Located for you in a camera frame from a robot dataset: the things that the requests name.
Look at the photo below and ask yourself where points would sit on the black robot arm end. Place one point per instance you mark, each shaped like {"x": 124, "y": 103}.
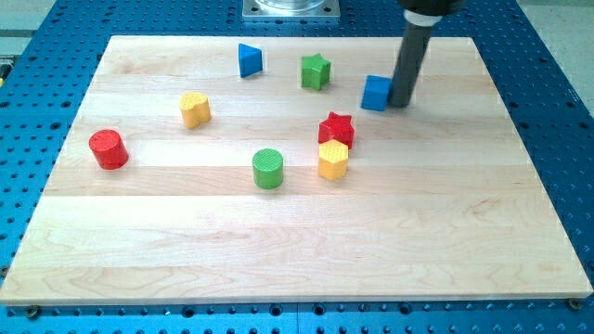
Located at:
{"x": 433, "y": 7}

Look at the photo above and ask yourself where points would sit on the red star block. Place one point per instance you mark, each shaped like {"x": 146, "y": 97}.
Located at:
{"x": 337, "y": 127}

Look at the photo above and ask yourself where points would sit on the green star block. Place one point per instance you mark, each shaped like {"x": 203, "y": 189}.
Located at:
{"x": 315, "y": 71}

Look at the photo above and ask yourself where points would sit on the blue cube block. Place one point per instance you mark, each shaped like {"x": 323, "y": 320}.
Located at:
{"x": 376, "y": 93}

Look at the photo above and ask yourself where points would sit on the green cylinder block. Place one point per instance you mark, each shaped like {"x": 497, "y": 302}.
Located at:
{"x": 267, "y": 167}

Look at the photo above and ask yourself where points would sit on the yellow hexagon block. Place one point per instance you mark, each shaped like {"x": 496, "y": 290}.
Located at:
{"x": 333, "y": 157}

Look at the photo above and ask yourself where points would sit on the wooden board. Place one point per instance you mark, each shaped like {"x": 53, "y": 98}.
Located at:
{"x": 440, "y": 200}

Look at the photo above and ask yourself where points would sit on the blue triangular prism block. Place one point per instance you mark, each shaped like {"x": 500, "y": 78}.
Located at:
{"x": 250, "y": 60}

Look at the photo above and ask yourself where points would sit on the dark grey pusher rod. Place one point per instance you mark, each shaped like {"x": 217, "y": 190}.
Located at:
{"x": 411, "y": 54}

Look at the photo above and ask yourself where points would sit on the red cylinder block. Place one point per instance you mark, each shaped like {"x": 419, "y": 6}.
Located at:
{"x": 108, "y": 149}

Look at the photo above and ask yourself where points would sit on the blue perforated metal table plate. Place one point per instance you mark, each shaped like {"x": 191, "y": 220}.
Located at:
{"x": 554, "y": 118}

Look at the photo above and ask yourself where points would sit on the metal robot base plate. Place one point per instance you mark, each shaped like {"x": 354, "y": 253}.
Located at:
{"x": 254, "y": 10}

